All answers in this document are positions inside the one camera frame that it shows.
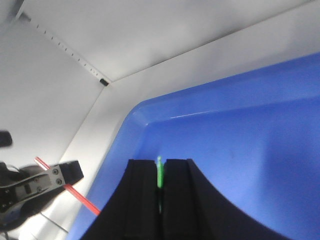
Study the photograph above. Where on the black shelf support peg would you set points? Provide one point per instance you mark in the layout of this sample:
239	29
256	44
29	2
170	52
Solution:
104	82

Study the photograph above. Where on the red plastic spoon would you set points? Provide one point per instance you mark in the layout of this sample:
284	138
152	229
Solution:
88	204

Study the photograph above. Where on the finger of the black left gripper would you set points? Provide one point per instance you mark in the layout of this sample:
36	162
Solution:
71	172

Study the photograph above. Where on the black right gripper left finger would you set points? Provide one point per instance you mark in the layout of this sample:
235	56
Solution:
132	211

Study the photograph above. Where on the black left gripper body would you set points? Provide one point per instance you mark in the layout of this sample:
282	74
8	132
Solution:
26	192

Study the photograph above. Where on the green plastic spoon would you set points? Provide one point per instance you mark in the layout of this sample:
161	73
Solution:
160	181

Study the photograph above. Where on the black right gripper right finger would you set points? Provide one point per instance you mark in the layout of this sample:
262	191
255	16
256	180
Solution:
193	209

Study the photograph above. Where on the blue plastic tray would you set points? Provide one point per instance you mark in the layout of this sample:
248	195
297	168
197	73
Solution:
255	136

